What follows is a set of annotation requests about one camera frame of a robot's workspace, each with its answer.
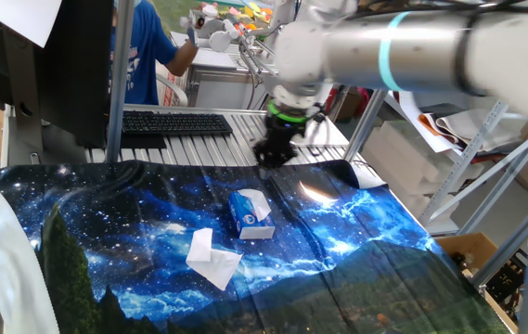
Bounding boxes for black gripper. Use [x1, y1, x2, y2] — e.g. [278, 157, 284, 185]
[252, 115, 306, 180]

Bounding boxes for white napkin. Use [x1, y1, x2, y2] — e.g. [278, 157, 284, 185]
[185, 227, 244, 292]
[238, 188, 273, 222]

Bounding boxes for person's bare forearm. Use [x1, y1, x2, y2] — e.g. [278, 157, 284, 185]
[165, 39, 200, 78]

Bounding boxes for loose white napkin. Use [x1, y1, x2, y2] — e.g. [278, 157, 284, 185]
[185, 227, 244, 292]

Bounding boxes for blue tissue pack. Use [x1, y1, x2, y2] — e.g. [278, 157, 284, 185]
[227, 188, 277, 241]

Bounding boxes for black keyboard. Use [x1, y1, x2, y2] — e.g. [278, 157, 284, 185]
[122, 109, 235, 137]

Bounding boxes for white bag with red print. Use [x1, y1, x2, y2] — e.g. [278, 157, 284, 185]
[156, 62, 189, 108]

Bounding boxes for white foam blocks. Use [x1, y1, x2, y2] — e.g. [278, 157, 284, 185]
[360, 120, 485, 219]

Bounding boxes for white articulated haptic device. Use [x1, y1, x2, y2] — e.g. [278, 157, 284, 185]
[178, 4, 283, 110]

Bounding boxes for black desk pad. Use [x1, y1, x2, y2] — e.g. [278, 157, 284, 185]
[108, 132, 168, 150]

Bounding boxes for large white shelf paper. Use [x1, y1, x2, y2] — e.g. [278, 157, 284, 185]
[397, 90, 459, 154]

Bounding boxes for starry night sky tablecloth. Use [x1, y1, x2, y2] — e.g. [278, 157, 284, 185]
[0, 160, 513, 334]

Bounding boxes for grey aluminium pole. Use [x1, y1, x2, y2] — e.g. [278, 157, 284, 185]
[105, 0, 135, 163]

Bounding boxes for person in blue shirt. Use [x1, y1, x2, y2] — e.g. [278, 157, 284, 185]
[109, 0, 179, 107]

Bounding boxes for grey metal shelf rack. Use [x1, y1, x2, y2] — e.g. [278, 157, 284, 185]
[341, 87, 528, 289]

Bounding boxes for beige folded fabric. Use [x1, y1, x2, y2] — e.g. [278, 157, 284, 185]
[419, 109, 524, 152]

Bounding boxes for black computer monitor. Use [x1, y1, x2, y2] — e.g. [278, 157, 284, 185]
[0, 0, 115, 149]

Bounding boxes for brown cardboard box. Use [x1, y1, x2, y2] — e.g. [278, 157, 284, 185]
[435, 231, 527, 334]

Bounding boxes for white paper sheet on monitor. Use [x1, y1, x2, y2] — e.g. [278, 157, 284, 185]
[0, 0, 63, 49]

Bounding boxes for white cloth sheet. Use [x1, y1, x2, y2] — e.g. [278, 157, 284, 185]
[0, 173, 60, 334]

